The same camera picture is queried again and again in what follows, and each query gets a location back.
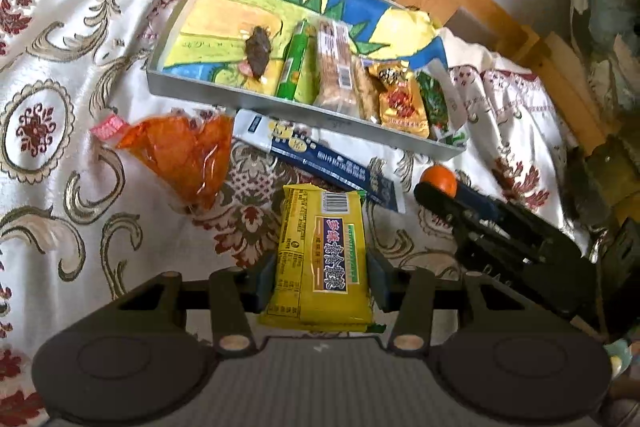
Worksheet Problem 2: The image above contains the small orange fruit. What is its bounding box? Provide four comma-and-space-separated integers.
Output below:
420, 165, 458, 198

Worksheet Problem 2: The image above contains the green vegetable snack packet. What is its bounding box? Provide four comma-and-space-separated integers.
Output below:
416, 58, 468, 148

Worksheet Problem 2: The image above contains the golden orange snack packet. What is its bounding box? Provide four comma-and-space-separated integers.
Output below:
367, 61, 430, 139

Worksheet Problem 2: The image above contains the yellow snack pack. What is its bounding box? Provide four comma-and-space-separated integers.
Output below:
259, 184, 373, 333

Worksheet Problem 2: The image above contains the pale noodle snack pack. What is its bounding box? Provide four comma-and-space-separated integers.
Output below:
352, 57, 381, 124

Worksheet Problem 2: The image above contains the brown cracker pack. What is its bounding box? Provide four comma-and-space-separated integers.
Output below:
314, 18, 359, 117

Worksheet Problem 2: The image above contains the blue white powder sachet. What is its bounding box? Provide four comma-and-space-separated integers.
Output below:
233, 109, 406, 213

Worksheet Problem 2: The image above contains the orange chips bag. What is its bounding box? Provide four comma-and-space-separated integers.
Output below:
91, 109, 233, 213

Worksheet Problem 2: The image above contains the green stick snack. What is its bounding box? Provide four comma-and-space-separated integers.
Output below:
276, 20, 311, 101

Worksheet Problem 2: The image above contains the dark dried plum snack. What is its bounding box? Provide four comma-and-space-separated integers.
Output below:
239, 26, 271, 79

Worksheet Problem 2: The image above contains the grey tray with dinosaur drawing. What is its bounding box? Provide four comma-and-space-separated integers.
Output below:
148, 0, 465, 160

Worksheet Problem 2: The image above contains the white floral bedspread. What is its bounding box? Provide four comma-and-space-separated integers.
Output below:
1, 0, 586, 426

